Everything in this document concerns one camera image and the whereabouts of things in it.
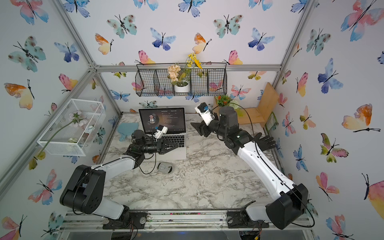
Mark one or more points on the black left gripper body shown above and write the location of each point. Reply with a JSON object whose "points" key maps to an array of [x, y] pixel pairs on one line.
{"points": [[156, 148]]}

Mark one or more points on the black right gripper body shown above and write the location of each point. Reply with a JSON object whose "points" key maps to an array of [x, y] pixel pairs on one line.
{"points": [[214, 127]]}

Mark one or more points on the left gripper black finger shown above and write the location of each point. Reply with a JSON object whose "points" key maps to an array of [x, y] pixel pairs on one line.
{"points": [[171, 145], [168, 150]]}

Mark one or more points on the grey wireless mouse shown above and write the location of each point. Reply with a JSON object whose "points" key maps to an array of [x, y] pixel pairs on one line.
{"points": [[165, 168]]}

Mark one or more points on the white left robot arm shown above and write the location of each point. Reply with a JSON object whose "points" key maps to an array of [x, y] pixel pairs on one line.
{"points": [[84, 193]]}

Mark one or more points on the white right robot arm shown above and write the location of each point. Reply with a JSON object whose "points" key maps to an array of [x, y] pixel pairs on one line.
{"points": [[289, 200]]}

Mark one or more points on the silver laptop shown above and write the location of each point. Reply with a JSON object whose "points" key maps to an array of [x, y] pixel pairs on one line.
{"points": [[167, 124]]}

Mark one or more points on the green artificial plant with flowers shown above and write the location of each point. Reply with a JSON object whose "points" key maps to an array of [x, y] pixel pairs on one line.
{"points": [[226, 101]]}

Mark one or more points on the light blue hand mirror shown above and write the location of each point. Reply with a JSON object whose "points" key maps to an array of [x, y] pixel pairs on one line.
{"points": [[126, 129]]}

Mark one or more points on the white pot with beige flowers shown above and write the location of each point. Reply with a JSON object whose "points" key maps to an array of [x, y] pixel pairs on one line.
{"points": [[180, 79]]}

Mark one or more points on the black and blue work glove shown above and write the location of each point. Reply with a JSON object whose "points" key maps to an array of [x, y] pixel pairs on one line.
{"points": [[265, 143]]}

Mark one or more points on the green and white leaflet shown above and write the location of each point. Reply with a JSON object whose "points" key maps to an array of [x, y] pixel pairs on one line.
{"points": [[271, 123]]}

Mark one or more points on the wooden desktop shelf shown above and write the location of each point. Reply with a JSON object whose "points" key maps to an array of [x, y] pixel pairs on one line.
{"points": [[260, 113]]}

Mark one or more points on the yellow artificial flower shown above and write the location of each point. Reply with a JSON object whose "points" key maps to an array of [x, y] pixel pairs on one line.
{"points": [[193, 62]]}

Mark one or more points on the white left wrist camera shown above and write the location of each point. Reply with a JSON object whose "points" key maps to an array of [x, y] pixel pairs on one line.
{"points": [[160, 131]]}

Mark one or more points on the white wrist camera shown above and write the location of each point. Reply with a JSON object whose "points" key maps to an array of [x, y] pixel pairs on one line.
{"points": [[206, 114], [160, 131]]}

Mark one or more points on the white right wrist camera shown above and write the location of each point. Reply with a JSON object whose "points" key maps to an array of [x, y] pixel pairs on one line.
{"points": [[206, 114]]}

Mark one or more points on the black wire wall basket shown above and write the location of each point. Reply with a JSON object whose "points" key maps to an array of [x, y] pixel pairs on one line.
{"points": [[152, 80]]}

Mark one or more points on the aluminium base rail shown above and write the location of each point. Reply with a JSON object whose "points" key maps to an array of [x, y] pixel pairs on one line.
{"points": [[168, 221]]}

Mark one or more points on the white mesh wall box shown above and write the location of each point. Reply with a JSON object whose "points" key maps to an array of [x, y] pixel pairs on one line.
{"points": [[74, 129]]}

